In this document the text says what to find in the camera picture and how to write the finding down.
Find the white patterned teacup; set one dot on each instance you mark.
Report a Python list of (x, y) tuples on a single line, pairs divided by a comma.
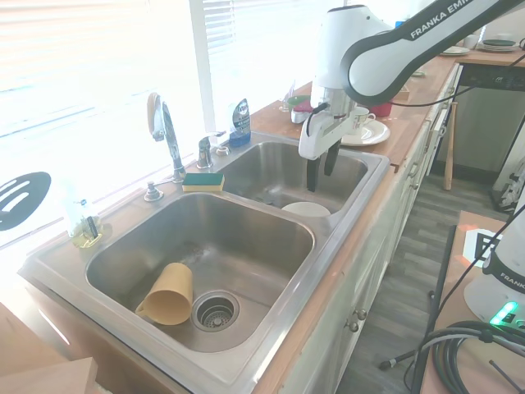
[(363, 119)]

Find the round metal cabinet knob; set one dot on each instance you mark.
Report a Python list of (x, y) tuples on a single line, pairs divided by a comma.
[(362, 314), (352, 326)]

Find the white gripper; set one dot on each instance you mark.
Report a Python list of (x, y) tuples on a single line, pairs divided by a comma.
[(324, 131)]

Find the white saucer plate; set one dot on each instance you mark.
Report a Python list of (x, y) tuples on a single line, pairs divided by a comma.
[(369, 135)]

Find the chrome sink faucet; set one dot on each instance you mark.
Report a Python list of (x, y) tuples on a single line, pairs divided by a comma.
[(168, 131)]

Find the stainless steel double sink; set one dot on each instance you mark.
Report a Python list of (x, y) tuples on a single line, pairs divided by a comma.
[(229, 254)]

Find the yellow plastic cup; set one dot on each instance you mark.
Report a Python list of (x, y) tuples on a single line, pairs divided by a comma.
[(168, 297)]

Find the blue dish soap bottle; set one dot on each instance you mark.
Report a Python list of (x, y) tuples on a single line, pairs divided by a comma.
[(240, 123)]

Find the yellow green sponge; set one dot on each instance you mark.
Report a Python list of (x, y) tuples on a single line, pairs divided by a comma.
[(203, 182)]

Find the red mug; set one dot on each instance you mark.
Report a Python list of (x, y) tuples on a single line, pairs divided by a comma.
[(382, 109)]

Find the black stand leg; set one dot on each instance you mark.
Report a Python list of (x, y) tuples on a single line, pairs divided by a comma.
[(444, 267)]

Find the black white marker tag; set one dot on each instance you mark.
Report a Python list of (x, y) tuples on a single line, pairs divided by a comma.
[(480, 246)]

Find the white kitchen cabinets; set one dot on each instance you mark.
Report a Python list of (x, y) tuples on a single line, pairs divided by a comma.
[(369, 262)]

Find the stainless steel dishwasher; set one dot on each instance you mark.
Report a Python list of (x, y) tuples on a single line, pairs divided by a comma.
[(484, 106)]

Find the clear bottle yellow liquid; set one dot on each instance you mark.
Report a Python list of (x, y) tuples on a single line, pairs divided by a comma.
[(84, 221)]

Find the black slotted spatula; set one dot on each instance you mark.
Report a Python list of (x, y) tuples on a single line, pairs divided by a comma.
[(20, 199)]

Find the white window blinds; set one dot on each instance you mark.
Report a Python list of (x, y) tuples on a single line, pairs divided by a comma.
[(102, 61)]

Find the metal sink drain strainer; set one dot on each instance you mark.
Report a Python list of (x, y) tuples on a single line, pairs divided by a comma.
[(215, 310)]

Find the white bowl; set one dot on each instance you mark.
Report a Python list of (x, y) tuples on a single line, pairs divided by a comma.
[(305, 209)]

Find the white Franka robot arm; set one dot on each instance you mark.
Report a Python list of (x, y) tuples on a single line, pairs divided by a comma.
[(377, 53)]

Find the clear stemmed glass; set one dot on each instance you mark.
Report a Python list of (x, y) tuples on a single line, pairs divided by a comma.
[(284, 104)]

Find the stack of plates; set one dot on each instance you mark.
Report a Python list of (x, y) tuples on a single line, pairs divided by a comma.
[(498, 43)]

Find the white dinner plate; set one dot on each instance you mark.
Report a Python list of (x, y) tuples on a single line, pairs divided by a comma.
[(455, 50)]

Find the green bowl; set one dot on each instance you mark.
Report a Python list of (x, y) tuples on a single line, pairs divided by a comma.
[(298, 101)]

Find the light wooden board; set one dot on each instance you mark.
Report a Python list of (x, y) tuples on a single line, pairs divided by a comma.
[(45, 375)]

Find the white mug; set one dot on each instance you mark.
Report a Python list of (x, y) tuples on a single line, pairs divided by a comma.
[(471, 39)]

